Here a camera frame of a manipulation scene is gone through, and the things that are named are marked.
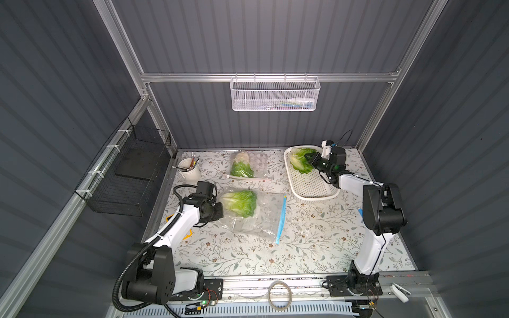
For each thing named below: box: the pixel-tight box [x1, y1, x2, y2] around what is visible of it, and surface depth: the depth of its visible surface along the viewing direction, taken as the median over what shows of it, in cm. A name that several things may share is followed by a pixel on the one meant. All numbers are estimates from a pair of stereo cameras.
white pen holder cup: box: [178, 157, 201, 185], surface depth 101 cm
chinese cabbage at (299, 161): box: [289, 148, 318, 175], surface depth 101 cm
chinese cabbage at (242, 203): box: [220, 190, 258, 218], surface depth 91 cm
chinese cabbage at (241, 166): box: [229, 151, 255, 178], surface depth 104 cm
